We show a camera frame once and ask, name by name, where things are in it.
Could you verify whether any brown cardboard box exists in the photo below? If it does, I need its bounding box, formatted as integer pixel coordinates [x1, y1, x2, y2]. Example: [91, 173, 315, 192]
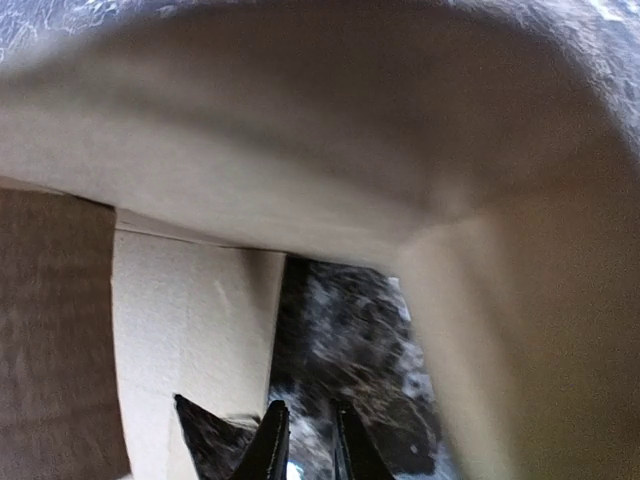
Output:
[1, 1, 639, 479]

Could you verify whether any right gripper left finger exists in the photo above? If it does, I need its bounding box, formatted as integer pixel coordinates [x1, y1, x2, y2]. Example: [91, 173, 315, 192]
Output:
[233, 400, 290, 480]

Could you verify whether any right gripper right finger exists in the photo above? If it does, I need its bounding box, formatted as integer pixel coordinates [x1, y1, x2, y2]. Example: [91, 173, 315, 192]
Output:
[333, 402, 394, 480]

